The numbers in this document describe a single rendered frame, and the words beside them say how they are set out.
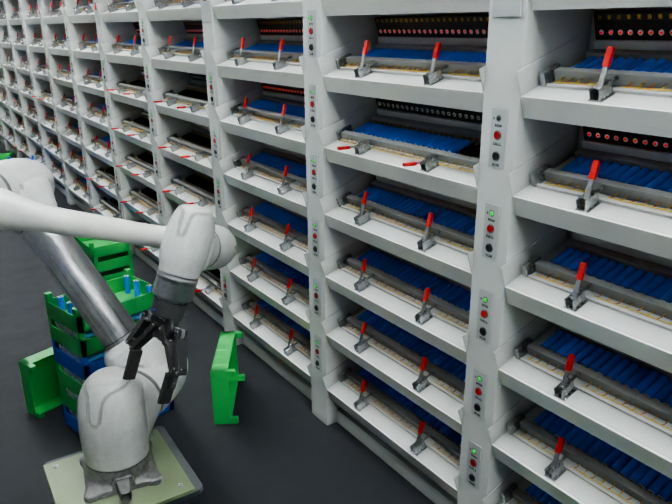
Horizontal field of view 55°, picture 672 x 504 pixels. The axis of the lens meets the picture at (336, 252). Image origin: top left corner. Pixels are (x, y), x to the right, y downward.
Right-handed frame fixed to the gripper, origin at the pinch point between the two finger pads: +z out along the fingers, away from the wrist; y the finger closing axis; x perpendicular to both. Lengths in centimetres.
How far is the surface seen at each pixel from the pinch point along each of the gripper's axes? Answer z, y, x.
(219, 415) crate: 28, 36, -63
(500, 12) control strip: -95, -47, -20
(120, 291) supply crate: -1, 78, -42
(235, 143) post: -63, 79, -75
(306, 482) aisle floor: 30, -6, -62
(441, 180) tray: -63, -35, -38
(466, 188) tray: -62, -42, -36
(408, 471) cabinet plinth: 18, -28, -78
